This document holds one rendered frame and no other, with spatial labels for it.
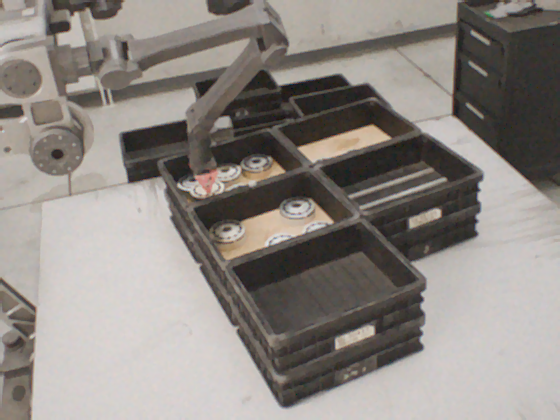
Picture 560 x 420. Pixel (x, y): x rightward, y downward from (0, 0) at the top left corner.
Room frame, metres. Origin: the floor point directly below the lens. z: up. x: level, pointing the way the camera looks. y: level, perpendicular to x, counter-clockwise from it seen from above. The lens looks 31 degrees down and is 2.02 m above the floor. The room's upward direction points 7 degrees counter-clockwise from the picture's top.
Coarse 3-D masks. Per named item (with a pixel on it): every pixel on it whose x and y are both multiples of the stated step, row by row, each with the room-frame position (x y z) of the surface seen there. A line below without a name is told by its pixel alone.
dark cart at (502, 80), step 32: (480, 0) 3.15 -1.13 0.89; (512, 0) 3.17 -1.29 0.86; (480, 32) 2.93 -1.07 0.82; (512, 32) 2.71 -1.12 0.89; (544, 32) 2.73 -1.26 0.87; (480, 64) 2.92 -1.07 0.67; (512, 64) 2.71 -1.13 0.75; (544, 64) 2.74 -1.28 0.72; (480, 96) 2.92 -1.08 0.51; (512, 96) 2.72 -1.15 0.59; (544, 96) 2.74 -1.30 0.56; (480, 128) 2.90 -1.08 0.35; (512, 128) 2.72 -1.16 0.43; (544, 128) 2.75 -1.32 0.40; (512, 160) 2.72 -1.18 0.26; (544, 160) 2.75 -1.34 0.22
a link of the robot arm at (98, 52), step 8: (96, 40) 1.52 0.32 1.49; (112, 40) 1.53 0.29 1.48; (88, 48) 1.50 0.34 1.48; (96, 48) 1.50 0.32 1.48; (104, 48) 1.52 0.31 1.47; (112, 48) 1.52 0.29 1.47; (120, 48) 1.52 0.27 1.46; (88, 56) 1.49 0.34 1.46; (96, 56) 1.49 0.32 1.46; (104, 56) 1.50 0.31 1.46; (112, 56) 1.50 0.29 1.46; (120, 56) 1.50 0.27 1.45; (96, 64) 1.49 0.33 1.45; (96, 72) 1.50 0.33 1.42
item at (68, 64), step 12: (48, 36) 1.52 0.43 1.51; (48, 48) 1.45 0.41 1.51; (60, 48) 1.49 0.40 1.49; (72, 48) 1.50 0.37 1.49; (84, 48) 1.50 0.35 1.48; (60, 60) 1.46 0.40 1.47; (72, 60) 1.47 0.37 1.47; (84, 60) 1.47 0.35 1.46; (60, 72) 1.45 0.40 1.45; (72, 72) 1.46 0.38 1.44; (84, 72) 1.47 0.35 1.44; (60, 84) 1.45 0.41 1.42; (60, 96) 1.45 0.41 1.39
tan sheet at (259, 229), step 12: (264, 216) 1.70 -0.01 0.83; (276, 216) 1.69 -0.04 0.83; (324, 216) 1.66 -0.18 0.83; (252, 228) 1.65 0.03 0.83; (264, 228) 1.64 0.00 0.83; (276, 228) 1.63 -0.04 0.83; (288, 228) 1.62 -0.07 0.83; (300, 228) 1.62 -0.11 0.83; (252, 240) 1.59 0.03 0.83; (264, 240) 1.58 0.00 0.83; (228, 252) 1.55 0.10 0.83; (240, 252) 1.54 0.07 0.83
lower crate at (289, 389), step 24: (240, 336) 1.34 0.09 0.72; (384, 336) 1.18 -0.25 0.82; (408, 336) 1.21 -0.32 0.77; (264, 360) 1.15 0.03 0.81; (336, 360) 1.14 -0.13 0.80; (360, 360) 1.17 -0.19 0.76; (384, 360) 1.19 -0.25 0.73; (288, 384) 1.11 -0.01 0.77; (312, 384) 1.13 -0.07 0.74; (336, 384) 1.14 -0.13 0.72
